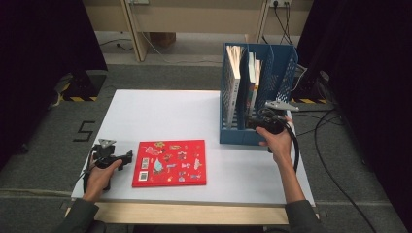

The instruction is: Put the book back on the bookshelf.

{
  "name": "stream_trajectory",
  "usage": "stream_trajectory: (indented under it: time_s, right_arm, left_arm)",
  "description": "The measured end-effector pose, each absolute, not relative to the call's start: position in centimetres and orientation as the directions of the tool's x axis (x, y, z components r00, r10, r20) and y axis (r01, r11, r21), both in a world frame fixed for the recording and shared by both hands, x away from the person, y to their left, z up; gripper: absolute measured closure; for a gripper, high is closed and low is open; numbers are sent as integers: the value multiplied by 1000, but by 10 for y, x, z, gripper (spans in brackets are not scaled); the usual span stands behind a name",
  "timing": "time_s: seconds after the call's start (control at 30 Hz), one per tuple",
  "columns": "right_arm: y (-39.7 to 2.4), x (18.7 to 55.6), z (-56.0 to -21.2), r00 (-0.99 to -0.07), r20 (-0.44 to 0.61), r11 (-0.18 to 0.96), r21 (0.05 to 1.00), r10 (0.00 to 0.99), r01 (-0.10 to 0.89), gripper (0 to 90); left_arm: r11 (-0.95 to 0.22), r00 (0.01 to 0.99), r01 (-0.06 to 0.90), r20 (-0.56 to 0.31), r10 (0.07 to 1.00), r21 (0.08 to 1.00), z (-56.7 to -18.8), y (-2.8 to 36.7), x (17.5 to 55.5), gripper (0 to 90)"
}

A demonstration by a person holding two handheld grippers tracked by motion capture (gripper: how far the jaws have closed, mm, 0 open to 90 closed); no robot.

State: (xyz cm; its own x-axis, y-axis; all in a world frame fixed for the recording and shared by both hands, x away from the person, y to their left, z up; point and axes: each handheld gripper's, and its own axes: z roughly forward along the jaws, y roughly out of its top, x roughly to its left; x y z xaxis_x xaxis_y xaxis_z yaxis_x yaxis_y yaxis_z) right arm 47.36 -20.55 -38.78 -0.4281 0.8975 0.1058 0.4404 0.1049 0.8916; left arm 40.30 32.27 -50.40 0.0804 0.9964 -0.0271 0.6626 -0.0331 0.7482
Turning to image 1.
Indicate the blue illustrated book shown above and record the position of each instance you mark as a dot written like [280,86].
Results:
[251,93]

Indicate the blue file rack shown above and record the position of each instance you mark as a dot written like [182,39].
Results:
[278,74]

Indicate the person's left hand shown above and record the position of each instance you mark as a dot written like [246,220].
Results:
[97,181]

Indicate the light wooden desk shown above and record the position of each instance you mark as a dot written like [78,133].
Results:
[200,16]

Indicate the white book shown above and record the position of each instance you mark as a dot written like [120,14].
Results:
[233,81]

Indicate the black stand base hazard tape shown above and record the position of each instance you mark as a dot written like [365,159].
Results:
[307,87]

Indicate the brown cardboard box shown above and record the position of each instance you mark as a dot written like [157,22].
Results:
[163,39]

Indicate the red book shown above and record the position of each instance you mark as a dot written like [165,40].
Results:
[171,161]

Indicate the black box with hazard tape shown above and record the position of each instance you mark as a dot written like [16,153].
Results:
[85,85]

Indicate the person's right hand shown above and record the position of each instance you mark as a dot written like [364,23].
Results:
[280,145]

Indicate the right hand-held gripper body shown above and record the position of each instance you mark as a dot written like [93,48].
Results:
[273,124]

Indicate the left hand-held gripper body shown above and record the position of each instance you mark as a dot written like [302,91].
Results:
[105,155]

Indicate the black curtain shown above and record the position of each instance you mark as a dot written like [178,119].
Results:
[366,64]
[42,64]

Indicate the white wall socket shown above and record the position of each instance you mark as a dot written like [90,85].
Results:
[280,2]

